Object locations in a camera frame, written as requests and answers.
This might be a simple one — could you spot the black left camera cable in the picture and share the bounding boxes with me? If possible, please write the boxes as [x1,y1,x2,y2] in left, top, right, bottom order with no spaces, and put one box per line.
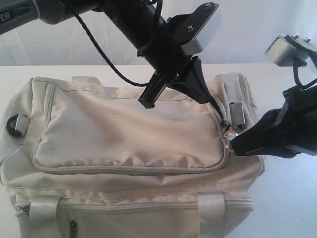
[73,9,149,87]

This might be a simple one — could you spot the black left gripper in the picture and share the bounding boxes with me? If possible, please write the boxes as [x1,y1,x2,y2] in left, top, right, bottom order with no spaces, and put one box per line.
[136,37,211,109]

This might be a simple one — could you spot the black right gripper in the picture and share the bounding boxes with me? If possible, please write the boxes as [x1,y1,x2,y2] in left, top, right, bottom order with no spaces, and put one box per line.
[231,86,317,159]

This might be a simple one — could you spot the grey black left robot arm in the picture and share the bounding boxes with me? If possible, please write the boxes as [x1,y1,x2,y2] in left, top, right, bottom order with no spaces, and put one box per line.
[0,0,219,109]

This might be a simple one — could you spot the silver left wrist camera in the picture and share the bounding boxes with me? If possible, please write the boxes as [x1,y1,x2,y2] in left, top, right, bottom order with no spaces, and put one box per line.
[169,2,221,56]

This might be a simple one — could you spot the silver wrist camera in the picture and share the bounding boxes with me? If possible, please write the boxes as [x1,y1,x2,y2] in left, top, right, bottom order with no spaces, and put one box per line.
[265,35,308,67]
[169,2,221,56]

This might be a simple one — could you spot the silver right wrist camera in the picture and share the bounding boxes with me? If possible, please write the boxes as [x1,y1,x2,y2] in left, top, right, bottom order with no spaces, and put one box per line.
[265,35,308,67]

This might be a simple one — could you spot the beige fabric duffel bag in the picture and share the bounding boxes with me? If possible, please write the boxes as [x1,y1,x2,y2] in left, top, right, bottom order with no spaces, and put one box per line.
[0,77,264,238]

